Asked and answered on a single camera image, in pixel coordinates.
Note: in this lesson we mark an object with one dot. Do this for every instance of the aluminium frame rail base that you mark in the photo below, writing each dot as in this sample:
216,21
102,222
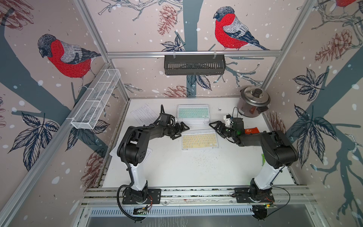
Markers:
195,196

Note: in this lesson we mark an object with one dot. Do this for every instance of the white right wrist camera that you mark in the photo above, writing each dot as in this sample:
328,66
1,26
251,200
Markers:
228,120

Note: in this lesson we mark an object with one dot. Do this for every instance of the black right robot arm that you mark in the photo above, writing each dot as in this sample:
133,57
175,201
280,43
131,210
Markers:
278,152

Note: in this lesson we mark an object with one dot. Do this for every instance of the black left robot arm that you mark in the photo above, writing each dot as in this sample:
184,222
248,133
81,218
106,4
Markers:
133,149

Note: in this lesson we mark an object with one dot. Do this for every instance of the green small packet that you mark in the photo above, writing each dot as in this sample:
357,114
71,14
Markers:
263,159

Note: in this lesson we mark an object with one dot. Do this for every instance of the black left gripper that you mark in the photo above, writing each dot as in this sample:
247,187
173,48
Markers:
178,131

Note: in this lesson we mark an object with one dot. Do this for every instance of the red small packet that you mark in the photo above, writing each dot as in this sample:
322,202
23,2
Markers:
252,130

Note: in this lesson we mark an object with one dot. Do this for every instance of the black hanging wire basket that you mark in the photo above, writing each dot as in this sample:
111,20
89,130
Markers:
206,64

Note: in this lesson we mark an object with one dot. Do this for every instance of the steel rice cooker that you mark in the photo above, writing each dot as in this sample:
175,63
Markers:
253,101

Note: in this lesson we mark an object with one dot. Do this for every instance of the white wire mesh basket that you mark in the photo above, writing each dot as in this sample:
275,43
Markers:
91,110

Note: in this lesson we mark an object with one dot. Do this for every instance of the white keyboard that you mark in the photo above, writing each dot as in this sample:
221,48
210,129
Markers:
144,115
116,151

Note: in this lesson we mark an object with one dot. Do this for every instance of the green keyboard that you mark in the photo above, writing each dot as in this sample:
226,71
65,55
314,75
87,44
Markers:
195,114

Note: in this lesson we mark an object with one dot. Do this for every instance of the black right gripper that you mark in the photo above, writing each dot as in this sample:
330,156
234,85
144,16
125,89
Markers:
218,127

